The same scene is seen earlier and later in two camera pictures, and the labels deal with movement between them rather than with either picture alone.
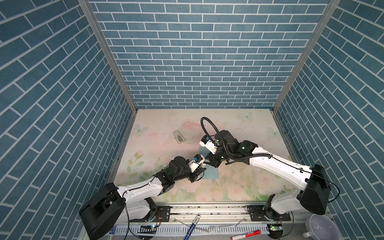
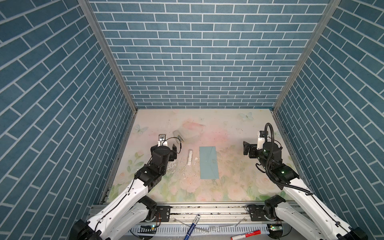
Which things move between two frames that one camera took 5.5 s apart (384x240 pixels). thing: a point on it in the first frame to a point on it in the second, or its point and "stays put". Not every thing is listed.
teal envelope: (211, 172) stays put
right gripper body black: (220, 155) to (254, 152)
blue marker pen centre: (192, 227) stays put
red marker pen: (248, 234) stays put
